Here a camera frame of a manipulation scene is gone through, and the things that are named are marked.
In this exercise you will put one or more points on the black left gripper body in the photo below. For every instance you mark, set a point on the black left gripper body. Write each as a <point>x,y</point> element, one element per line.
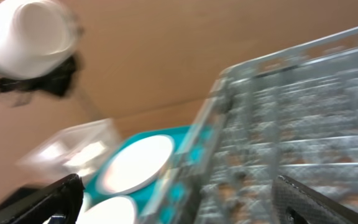
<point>58,83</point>

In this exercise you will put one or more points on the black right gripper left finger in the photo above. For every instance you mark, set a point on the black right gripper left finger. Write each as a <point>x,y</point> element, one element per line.
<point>59,202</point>

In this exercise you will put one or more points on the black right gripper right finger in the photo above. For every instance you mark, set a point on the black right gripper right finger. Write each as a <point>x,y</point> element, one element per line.
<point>294,202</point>

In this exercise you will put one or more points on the white plastic cup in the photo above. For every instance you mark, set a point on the white plastic cup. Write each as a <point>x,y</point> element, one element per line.
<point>35,37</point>

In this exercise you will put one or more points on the black food waste tray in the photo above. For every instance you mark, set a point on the black food waste tray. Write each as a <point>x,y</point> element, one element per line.
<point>18,194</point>

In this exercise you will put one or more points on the grey dishwasher rack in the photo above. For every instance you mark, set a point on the grey dishwasher rack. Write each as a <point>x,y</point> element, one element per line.
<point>293,112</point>

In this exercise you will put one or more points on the teal plastic tray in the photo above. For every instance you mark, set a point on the teal plastic tray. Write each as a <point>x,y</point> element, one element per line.
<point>183,197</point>

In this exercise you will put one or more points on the clear plastic bin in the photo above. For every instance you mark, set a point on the clear plastic bin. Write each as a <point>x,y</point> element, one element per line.
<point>80,149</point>

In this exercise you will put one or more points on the pink small bowl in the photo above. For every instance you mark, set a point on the pink small bowl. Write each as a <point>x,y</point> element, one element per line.
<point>116,210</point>

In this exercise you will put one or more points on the large white plate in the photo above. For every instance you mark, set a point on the large white plate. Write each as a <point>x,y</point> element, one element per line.
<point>136,166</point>

